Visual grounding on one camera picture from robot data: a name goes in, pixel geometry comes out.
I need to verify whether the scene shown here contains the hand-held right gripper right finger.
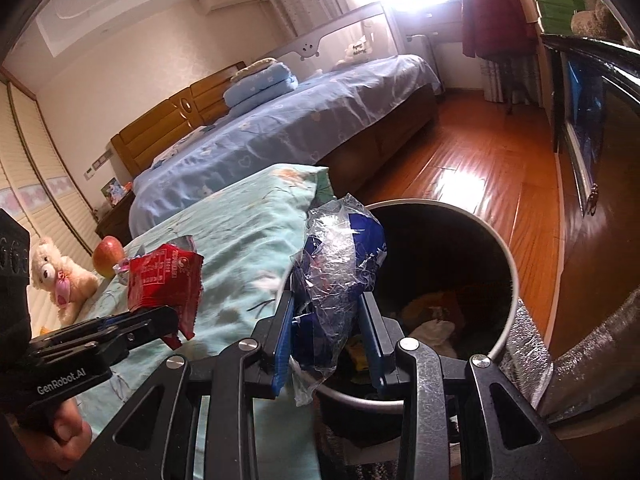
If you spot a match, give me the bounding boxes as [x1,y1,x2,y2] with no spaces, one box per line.
[357,291,583,480]

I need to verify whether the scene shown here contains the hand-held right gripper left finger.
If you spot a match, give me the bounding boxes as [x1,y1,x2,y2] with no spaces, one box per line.
[75,290,296,480]

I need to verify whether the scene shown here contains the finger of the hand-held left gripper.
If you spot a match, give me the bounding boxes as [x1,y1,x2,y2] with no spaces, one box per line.
[29,305,180,362]
[66,311,136,333]

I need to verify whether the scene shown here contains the red snack wrapper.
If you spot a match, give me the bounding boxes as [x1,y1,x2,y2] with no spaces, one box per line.
[114,235,205,351]

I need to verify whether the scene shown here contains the yellow snack packet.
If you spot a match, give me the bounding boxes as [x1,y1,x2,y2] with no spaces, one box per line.
[400,290,453,328]

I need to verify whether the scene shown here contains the blue and clear plastic wrapper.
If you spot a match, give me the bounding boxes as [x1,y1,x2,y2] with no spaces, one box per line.
[290,195,388,408]

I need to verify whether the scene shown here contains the round black trash bin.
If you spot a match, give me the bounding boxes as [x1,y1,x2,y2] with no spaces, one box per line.
[312,199,521,446]

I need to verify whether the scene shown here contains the person's left hand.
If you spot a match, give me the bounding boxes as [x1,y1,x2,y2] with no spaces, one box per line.
[49,396,94,450]

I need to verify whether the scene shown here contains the yellow red apple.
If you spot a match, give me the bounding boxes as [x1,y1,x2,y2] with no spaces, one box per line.
[92,236,126,279]

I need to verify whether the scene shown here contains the white teddy bear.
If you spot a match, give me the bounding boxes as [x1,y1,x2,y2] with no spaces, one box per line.
[30,236,101,326]

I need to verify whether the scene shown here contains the dark wooden nightstand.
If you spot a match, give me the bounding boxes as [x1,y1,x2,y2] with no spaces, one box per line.
[95,182,136,241]

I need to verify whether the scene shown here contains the teal floral blanket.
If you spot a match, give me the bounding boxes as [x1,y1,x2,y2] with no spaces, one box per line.
[27,162,333,480]

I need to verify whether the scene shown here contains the white slatted wardrobe doors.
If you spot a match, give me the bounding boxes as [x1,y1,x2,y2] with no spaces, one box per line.
[0,67,101,271]

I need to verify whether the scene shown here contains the wooden headboard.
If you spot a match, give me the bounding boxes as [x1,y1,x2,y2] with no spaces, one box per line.
[110,61,248,178]

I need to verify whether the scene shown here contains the silver foil bag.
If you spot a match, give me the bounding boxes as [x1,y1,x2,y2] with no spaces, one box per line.
[500,297,640,421]

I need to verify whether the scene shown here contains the bed with blue sheet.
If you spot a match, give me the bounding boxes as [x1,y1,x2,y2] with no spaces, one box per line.
[129,53,443,241]

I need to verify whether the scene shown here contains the folded blue quilt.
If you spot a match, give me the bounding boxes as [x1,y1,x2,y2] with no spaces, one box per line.
[223,61,299,116]

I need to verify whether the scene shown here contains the pale flat cushion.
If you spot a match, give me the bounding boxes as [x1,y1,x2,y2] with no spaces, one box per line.
[230,57,278,81]

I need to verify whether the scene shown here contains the dark coat rack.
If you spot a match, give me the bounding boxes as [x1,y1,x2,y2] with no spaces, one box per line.
[500,55,531,116]

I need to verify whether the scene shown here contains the small white plush toy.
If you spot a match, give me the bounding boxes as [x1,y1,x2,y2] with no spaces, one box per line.
[342,42,376,66]

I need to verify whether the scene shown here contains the black glass cabinet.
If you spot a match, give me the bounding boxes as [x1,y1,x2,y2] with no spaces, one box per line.
[540,34,640,218]

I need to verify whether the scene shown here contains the dark red coat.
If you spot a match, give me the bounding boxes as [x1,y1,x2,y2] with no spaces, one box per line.
[460,0,538,58]

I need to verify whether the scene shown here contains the stack of green boxes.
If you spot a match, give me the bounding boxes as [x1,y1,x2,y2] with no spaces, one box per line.
[527,0,586,33]

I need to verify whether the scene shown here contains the brown teddy bear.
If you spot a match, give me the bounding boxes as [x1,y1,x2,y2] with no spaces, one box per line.
[570,0,628,41]

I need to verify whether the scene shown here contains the small picture frame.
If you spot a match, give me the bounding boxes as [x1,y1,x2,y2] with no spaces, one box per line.
[100,177,126,206]

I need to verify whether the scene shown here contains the grey bed guard rail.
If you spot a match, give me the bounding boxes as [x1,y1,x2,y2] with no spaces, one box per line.
[255,1,403,68]

